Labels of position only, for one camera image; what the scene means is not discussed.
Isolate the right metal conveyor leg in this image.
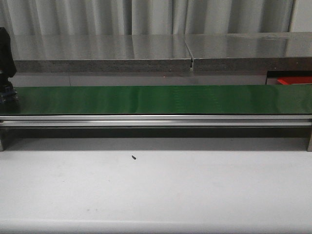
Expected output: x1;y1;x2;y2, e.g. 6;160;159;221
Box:
305;127;312;152

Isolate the metal conveyor leg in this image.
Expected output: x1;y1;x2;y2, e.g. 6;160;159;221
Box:
305;127;312;152
0;129;11;152

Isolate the red plastic tray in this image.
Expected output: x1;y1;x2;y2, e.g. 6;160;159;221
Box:
277;77;312;85

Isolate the aluminium conveyor frame rail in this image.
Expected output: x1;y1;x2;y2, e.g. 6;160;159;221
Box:
0;114;312;127

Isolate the grey stone slab right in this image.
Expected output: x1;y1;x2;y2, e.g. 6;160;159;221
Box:
185;32;312;72

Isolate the grey stone slab left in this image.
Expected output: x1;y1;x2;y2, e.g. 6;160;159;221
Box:
11;35;192;73

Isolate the left metal conveyor leg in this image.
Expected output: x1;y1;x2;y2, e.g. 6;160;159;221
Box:
0;129;11;152

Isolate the grey pleated curtain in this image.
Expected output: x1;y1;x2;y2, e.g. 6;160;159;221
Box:
0;0;312;35

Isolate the grey stone slab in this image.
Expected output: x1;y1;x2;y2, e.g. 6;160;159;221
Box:
11;35;192;73
185;32;312;72

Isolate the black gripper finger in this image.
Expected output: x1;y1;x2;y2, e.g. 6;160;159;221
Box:
0;27;17;78

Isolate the green conveyor belt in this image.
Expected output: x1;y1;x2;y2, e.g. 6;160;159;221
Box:
0;85;312;115

